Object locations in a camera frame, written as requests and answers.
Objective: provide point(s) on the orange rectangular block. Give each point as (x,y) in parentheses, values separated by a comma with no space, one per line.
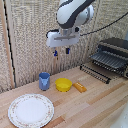
(80,87)

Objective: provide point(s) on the white blurry rounded object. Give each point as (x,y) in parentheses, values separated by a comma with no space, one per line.
(122,120)

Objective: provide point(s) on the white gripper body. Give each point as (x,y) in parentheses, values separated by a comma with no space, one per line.
(61,39)

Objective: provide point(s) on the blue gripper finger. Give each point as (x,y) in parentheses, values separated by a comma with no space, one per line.
(55,52)
(67,50)

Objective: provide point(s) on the wooden screen post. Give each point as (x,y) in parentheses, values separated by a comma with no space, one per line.
(2,20)
(92,41)
(59,20)

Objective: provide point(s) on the yellow bowl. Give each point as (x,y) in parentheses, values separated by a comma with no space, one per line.
(63,84)

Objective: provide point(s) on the white floral rim plate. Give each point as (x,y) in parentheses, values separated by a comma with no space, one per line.
(31,110)

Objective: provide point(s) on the blue cup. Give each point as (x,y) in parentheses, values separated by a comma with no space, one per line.
(44,81)

